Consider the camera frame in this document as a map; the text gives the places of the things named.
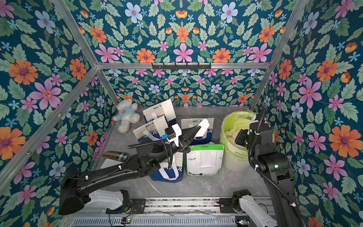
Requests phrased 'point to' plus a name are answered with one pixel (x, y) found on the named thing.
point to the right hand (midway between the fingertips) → (243, 128)
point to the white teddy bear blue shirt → (126, 114)
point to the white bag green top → (204, 160)
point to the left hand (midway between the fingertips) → (197, 126)
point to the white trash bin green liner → (236, 156)
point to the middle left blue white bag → (152, 131)
